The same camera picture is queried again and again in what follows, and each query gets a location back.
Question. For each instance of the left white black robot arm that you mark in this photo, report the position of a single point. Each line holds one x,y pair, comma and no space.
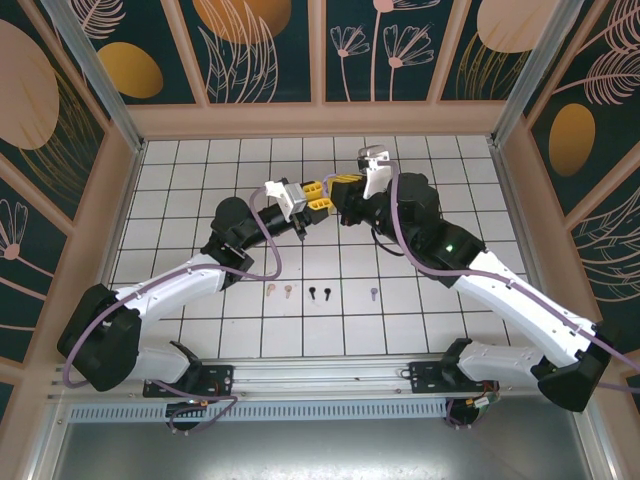
170,290

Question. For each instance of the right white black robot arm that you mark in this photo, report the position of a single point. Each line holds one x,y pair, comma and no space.
525,310

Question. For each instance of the brushed metal bench plate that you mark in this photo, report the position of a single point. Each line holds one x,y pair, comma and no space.
320,450

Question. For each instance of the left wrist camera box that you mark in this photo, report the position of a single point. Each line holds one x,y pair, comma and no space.
292,197

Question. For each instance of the aluminium table side rail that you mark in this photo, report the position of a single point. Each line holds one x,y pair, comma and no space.
509,200
121,225

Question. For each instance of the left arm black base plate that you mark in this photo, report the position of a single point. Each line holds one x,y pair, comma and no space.
220,375

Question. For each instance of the aluminium frame post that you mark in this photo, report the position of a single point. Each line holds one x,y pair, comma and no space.
527,75
97,75

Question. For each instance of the aluminium mounting rail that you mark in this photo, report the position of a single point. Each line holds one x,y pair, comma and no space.
320,375

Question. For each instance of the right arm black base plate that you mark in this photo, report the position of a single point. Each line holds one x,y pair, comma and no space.
425,380

